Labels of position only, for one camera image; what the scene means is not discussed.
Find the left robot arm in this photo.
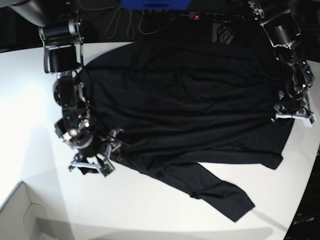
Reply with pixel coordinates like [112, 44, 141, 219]
[247, 0, 317, 128]

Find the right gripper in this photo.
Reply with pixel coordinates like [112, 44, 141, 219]
[68, 128, 123, 175]

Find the black power strip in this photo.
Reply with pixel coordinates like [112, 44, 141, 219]
[187, 11, 245, 23]

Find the black t-shirt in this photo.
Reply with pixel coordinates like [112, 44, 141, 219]
[78, 40, 294, 222]

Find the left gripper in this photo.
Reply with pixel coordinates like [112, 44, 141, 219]
[271, 96, 315, 128]

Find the white cardboard box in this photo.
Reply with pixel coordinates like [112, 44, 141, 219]
[0, 181, 75, 240]

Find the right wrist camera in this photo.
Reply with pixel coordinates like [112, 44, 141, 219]
[99, 165, 115, 177]

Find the blue bin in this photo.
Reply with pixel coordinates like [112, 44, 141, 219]
[120, 0, 191, 10]

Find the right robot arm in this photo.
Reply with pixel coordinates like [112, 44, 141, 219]
[0, 0, 121, 177]

